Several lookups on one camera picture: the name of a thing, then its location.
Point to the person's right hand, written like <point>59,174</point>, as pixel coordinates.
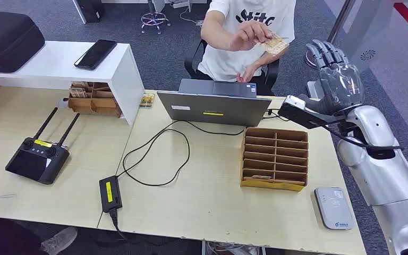
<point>249,35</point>

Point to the person's left hand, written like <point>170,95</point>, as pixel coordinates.
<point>248,74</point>

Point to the large cardboard slot organizer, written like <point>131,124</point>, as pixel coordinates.
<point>274,155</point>

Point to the person's right forearm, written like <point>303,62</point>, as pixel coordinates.
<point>216,35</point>

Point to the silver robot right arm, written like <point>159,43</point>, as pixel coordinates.
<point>383,176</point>

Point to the person's left forearm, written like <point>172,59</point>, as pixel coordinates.
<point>269,58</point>

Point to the person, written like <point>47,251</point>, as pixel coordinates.
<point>225,60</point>

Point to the small printed card pack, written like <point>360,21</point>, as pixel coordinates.
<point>147,100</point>

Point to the white card reader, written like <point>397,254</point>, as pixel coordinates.
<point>332,207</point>

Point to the person's foot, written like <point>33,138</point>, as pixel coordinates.
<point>58,241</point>

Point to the person's leg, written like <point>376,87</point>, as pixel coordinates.
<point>3,239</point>

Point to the grey laptop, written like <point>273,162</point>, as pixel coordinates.
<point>218,109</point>

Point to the black office chair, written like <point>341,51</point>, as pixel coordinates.
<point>190,65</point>

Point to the chrome stool base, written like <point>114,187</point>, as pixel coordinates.
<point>153,18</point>

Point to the grey kiosk stand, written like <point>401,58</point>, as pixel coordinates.
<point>366,31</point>

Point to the small cardboard compartment box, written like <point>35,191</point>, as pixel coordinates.
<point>98,105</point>

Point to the black smartphone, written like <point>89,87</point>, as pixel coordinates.
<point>95,54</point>

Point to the black computer tower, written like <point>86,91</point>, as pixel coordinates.
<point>89,10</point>

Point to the stack of printed cards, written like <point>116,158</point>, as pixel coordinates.
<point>78,92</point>

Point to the black laptop power adapter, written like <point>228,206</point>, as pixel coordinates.
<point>109,193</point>

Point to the small white round object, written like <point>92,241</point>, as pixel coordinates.
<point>62,103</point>

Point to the white desk shelf riser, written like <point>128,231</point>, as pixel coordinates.
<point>49,63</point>

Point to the black remote controller with antennas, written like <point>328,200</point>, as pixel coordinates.
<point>36,163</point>

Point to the black carrying case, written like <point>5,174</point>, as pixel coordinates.
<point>7,38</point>

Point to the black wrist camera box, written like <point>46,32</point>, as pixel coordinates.
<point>299,114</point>

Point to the chrome stanchion post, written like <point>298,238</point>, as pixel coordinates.
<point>341,17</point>

